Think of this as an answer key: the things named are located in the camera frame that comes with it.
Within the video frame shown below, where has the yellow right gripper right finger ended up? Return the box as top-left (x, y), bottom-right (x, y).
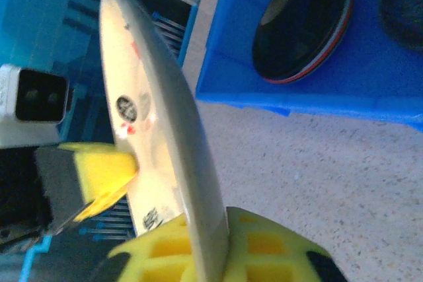
top-left (224, 206), bottom-right (350, 282)

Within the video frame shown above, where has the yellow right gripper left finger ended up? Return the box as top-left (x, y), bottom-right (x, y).
top-left (87, 214), bottom-right (201, 282)

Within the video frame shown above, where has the cream floral round plate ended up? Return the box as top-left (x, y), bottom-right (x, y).
top-left (98, 0), bottom-right (231, 282)

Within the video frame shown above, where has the blue plastic bin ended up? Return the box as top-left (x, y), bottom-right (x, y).
top-left (194, 0), bottom-right (423, 129)

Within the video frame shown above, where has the blue table edge strip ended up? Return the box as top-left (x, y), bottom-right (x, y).
top-left (178, 0), bottom-right (200, 68)

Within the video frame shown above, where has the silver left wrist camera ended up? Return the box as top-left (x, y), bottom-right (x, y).
top-left (0, 63), bottom-right (71, 149)

